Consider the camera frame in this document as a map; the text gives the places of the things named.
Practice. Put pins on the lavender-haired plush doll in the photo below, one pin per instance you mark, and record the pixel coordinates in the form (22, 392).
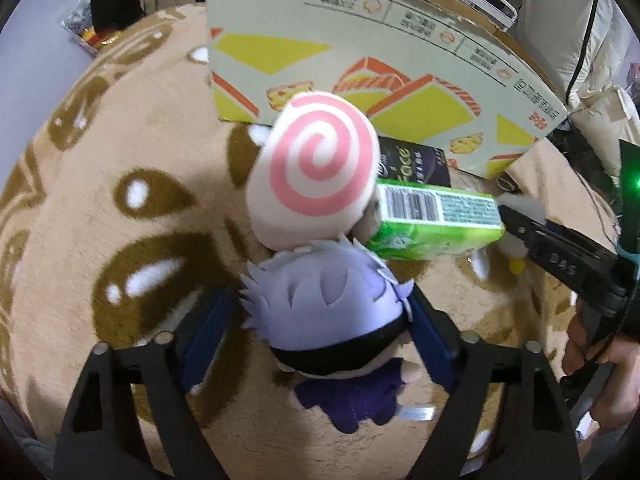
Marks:
(325, 305)

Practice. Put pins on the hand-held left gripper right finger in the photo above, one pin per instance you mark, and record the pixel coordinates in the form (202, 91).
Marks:
(431, 342)

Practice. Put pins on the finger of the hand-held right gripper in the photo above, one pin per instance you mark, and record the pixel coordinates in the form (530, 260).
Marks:
(522, 225)

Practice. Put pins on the green carton box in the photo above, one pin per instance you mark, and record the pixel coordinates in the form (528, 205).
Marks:
(435, 225)

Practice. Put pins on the white padded jacket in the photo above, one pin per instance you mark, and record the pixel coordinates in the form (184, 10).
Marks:
(555, 35)

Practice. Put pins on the white metal rack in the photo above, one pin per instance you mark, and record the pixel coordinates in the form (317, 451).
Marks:
(492, 0)

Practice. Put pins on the pink swirl plush cushion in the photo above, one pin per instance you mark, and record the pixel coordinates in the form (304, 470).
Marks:
(312, 160)

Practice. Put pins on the printed cardboard box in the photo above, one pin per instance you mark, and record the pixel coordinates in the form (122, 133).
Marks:
(350, 35)

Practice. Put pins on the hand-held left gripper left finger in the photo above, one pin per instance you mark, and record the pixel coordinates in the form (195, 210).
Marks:
(209, 332)

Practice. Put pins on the beige brown printed blanket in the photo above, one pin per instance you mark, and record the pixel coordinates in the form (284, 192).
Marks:
(100, 185)

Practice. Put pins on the black tissue packet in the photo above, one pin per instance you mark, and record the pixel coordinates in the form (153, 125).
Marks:
(412, 160)

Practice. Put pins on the person's right hand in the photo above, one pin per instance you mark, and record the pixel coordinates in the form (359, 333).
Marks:
(622, 385)

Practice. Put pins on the clear bag of small items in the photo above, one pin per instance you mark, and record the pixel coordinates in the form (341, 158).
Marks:
(85, 30)

